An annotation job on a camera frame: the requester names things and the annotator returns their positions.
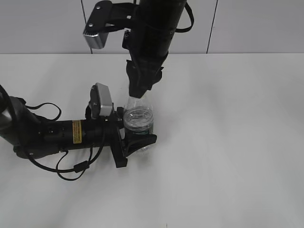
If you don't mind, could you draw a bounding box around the clear cestbon water bottle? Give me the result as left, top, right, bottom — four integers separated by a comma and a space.
123, 94, 154, 153

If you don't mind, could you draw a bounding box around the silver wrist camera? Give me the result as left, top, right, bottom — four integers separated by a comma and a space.
89, 83, 113, 119
82, 0, 138, 50

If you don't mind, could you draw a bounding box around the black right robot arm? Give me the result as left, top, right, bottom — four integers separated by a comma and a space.
123, 0, 188, 98

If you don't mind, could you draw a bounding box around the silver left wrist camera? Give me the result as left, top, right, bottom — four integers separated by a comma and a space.
89, 83, 113, 119

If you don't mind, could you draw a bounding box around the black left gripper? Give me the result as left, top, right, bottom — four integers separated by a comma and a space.
85, 106, 157, 169

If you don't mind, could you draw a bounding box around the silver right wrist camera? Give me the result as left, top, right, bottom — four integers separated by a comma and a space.
82, 0, 138, 50

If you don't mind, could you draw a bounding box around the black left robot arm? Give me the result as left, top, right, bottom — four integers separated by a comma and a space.
0, 83, 157, 173

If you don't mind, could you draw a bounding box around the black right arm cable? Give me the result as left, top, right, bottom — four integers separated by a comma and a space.
175, 3, 195, 33

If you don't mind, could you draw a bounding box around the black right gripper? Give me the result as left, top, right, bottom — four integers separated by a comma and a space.
122, 29, 169, 98

